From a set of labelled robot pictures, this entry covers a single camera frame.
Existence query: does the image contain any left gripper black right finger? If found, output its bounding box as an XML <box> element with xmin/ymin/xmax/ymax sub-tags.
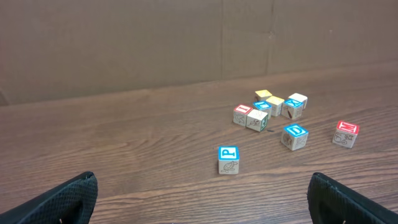
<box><xmin>307</xmin><ymin>172</ymin><xmax>397</xmax><ymax>224</ymax></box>

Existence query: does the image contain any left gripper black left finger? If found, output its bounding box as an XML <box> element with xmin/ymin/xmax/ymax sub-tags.
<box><xmin>1</xmin><ymin>171</ymin><xmax>98</xmax><ymax>224</ymax></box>

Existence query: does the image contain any red M wooden block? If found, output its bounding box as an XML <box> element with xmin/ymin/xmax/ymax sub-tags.
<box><xmin>332</xmin><ymin>120</ymin><xmax>360</xmax><ymax>149</ymax></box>

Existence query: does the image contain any blue D wooden block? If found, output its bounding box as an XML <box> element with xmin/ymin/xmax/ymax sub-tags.
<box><xmin>280</xmin><ymin>123</ymin><xmax>309</xmax><ymax>151</ymax></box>

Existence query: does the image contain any plain K wooden block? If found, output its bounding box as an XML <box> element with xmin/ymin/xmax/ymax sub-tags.
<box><xmin>289</xmin><ymin>93</ymin><xmax>308</xmax><ymax>109</ymax></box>

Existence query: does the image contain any blue P wooden block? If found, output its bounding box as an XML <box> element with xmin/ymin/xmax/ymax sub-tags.
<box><xmin>218</xmin><ymin>146</ymin><xmax>240</xmax><ymax>175</ymax></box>

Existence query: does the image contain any blue X wooden block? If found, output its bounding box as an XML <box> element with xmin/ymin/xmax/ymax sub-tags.
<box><xmin>281</xmin><ymin>99</ymin><xmax>303</xmax><ymax>119</ymax></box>

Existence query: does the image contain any plain W wooden block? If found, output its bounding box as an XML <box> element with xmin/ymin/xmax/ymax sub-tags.
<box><xmin>246</xmin><ymin>109</ymin><xmax>269</xmax><ymax>132</ymax></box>

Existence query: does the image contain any yellow C wooden block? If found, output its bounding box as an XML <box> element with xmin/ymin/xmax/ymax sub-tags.
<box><xmin>266</xmin><ymin>96</ymin><xmax>284</xmax><ymax>116</ymax></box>

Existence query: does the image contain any blue L wooden block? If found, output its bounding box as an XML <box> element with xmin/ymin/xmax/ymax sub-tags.
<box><xmin>253</xmin><ymin>101</ymin><xmax>272</xmax><ymax>119</ymax></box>

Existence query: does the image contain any yellow G wooden block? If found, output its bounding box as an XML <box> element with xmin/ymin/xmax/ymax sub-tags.
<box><xmin>254</xmin><ymin>90</ymin><xmax>272</xmax><ymax>101</ymax></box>

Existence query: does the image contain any red I wooden block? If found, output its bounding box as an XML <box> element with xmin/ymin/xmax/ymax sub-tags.
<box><xmin>233</xmin><ymin>105</ymin><xmax>253</xmax><ymax>127</ymax></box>

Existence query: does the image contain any cardboard back panel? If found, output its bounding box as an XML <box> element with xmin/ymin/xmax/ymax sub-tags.
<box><xmin>1</xmin><ymin>0</ymin><xmax>397</xmax><ymax>106</ymax></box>

